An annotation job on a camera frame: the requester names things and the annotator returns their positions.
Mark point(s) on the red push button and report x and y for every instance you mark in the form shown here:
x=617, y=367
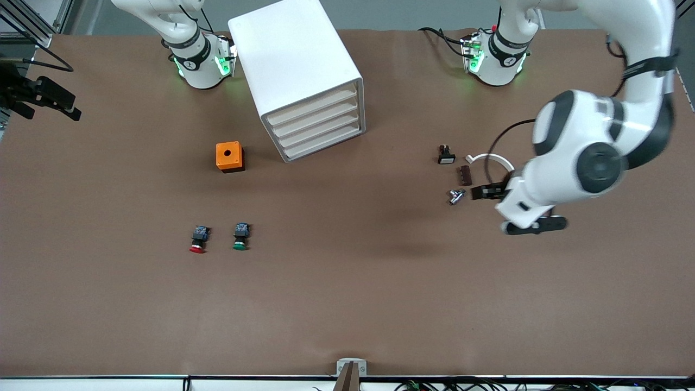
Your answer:
x=199, y=237

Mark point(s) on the dark tapered bar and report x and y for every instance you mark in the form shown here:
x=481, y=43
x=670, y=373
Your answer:
x=347, y=383

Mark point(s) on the brown table cover sheet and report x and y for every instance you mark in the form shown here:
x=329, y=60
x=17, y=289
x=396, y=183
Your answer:
x=347, y=304

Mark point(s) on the silver metal fitting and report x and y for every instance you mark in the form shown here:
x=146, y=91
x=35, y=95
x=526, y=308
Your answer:
x=456, y=196

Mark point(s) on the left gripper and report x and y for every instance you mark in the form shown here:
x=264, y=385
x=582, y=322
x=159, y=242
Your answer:
x=493, y=191

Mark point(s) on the green push button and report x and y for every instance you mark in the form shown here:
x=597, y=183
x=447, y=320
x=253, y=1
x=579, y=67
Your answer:
x=241, y=234

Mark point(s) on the aluminium frame profile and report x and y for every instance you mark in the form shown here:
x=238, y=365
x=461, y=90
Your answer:
x=46, y=39

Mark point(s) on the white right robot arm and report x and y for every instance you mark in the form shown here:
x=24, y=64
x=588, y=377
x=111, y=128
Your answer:
x=201, y=76

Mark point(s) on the brown terminal block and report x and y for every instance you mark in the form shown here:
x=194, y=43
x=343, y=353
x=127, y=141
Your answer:
x=465, y=176

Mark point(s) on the orange button enclosure box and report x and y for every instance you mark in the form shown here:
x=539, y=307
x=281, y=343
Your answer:
x=233, y=161

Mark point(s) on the white capped push button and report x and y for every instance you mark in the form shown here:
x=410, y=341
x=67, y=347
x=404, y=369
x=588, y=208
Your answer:
x=446, y=158

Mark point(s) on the grey metal bracket plate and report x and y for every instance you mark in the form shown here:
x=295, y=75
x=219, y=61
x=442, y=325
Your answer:
x=362, y=368

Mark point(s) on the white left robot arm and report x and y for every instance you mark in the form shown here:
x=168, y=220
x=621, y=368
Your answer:
x=575, y=130

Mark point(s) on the white curved bracket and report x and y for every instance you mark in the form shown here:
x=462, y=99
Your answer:
x=491, y=157

